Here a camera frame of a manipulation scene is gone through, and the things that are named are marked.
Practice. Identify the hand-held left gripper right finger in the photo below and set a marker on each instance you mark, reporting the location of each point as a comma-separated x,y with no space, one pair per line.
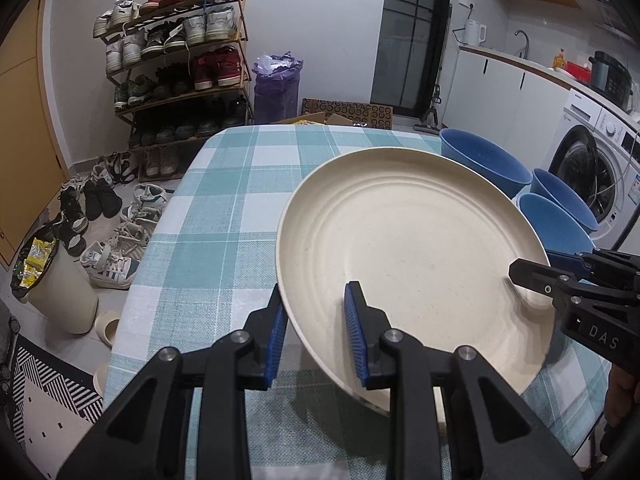
356,340

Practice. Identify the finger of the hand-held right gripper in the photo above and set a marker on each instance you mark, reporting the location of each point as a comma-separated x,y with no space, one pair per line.
537,279
570,261

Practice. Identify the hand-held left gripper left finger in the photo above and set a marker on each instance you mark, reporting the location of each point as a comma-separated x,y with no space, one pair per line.
276,340

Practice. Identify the light blue bowl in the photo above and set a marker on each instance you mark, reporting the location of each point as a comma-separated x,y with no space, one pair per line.
550,225

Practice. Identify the dark blue bowl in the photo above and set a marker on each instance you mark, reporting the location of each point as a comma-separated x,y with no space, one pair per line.
485,160
565,195

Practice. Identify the cream round plate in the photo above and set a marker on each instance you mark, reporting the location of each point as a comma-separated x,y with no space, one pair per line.
425,240

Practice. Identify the person's right hand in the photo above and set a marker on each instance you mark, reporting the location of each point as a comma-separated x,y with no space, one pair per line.
622,395

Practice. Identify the white washing machine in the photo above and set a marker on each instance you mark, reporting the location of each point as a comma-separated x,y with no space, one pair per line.
585,160

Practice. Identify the small cream pot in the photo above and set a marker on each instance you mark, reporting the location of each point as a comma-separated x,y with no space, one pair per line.
107,330

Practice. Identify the scattered pile of shoes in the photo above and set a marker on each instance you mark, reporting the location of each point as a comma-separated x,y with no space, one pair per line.
115,255

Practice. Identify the white kitchen cabinet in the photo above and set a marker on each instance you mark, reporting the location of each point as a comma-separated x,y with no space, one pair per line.
495,95

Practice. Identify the black pressure cooker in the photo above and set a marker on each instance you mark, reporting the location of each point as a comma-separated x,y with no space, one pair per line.
610,80

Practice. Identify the red container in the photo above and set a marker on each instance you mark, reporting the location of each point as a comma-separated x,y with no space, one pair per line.
577,72

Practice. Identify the grey stick vacuum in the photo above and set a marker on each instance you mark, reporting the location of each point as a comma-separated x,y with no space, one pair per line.
430,117

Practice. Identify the yellow bottle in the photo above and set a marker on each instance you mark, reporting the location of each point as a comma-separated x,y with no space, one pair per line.
558,61

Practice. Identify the cream trash bin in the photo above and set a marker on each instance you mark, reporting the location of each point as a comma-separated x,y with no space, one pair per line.
65,300

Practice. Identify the cardboard box with yellow packets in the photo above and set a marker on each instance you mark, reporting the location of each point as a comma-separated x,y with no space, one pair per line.
310,121

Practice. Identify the chrome faucet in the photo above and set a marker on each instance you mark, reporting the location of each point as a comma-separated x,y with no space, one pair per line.
526,42

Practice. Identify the black and white striped rug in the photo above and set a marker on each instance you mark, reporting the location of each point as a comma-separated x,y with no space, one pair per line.
55,395

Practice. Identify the purple plastic bag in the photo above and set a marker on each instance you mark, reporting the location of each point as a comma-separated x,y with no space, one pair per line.
277,95

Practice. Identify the white electric kettle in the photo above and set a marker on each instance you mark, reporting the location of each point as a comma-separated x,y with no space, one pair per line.
472,32

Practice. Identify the black-framed glass door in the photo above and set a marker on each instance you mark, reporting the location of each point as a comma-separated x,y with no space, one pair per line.
405,35

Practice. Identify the wooden shoe rack with shoes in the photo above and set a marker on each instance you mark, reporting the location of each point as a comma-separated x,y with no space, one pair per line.
200,30

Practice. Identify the yellow wooden door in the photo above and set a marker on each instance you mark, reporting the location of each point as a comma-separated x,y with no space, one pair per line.
25,125

